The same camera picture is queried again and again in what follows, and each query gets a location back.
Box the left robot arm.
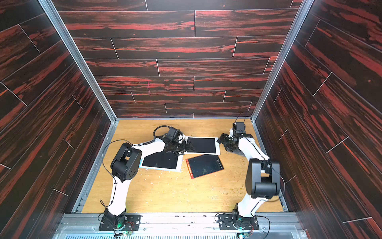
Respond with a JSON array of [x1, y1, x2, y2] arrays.
[[102, 138, 194, 230]]

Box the aluminium frame post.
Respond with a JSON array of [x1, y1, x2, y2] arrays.
[[38, 0, 117, 124], [251, 0, 314, 126]]

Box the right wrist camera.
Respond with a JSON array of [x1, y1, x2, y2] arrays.
[[232, 121, 246, 135]]

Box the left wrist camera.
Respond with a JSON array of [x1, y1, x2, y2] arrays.
[[164, 126, 184, 142]]

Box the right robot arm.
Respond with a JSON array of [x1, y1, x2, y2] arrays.
[[217, 133, 281, 221]]

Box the dark grey wiping cloth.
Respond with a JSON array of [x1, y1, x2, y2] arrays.
[[223, 141, 245, 157]]

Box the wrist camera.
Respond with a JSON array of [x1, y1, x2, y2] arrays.
[[232, 121, 246, 135], [164, 126, 184, 142]]

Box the aluminium frame left post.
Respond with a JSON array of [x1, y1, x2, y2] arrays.
[[38, 0, 117, 124]]

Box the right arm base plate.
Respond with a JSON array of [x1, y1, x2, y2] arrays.
[[214, 213, 259, 231]]

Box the white teal drawing tablet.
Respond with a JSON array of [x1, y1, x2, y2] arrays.
[[139, 151, 183, 172]]

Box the aluminium frame right post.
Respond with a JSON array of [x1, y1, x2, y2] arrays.
[[251, 0, 314, 126]]

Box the aluminium front rail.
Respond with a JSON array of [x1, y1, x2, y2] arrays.
[[53, 212, 308, 239]]

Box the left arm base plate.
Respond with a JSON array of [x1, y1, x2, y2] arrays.
[[98, 213, 142, 232]]

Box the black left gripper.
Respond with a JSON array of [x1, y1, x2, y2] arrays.
[[171, 140, 197, 156]]

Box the red drawing tablet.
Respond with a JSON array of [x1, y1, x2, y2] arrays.
[[186, 154, 224, 179]]

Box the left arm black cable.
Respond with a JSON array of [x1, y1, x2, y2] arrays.
[[99, 125, 172, 208]]

